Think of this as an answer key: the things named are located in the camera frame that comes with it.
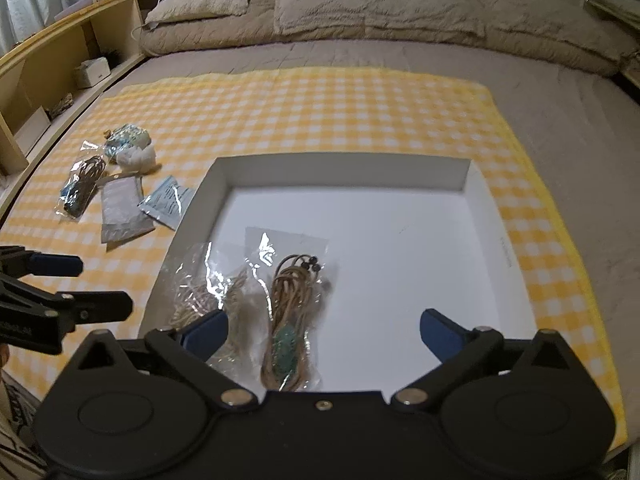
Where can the white cardboard box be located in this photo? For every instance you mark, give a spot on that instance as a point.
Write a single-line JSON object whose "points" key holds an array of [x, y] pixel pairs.
{"points": [[400, 260]]}

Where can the black white striped cloth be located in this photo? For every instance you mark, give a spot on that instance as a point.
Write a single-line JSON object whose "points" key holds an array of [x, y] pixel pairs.
{"points": [[17, 435]]}

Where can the blue towel packet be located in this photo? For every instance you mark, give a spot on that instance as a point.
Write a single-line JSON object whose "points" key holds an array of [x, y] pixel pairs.
{"points": [[122, 137]]}

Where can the wooden bedside shelf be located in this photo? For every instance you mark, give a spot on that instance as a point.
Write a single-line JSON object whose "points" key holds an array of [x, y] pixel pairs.
{"points": [[60, 35]]}

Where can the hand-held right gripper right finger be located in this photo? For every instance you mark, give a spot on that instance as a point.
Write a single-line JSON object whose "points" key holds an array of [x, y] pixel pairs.
{"points": [[441, 334]]}

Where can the beige folded duvet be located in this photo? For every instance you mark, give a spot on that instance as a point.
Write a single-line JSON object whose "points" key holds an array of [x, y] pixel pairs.
{"points": [[225, 35]]}

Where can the pale purple paper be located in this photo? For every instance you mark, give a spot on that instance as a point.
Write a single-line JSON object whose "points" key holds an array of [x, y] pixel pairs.
{"points": [[75, 8]]}

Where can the pale blue sachet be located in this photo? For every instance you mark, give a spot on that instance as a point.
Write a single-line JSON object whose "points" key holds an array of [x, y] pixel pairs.
{"points": [[167, 202]]}

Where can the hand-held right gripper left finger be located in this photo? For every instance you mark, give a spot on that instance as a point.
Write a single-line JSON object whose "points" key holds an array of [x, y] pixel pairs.
{"points": [[207, 334]]}

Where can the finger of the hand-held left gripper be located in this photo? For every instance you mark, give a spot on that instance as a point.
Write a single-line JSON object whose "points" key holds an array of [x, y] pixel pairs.
{"points": [[55, 265], [100, 306]]}

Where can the white tissue box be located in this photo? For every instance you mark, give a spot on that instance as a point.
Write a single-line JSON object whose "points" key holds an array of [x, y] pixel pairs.
{"points": [[92, 72]]}

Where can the yellow checked mat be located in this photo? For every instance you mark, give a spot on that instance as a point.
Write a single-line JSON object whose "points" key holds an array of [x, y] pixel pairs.
{"points": [[350, 110]]}

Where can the grey foil packet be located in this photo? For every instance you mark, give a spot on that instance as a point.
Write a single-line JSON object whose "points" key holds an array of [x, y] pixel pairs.
{"points": [[122, 210]]}

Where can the white flat box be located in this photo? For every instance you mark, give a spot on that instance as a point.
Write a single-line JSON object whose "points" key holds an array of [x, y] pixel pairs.
{"points": [[31, 125]]}

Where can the small clear plastic packet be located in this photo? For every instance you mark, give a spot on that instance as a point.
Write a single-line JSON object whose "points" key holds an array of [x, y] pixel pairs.
{"points": [[92, 146]]}

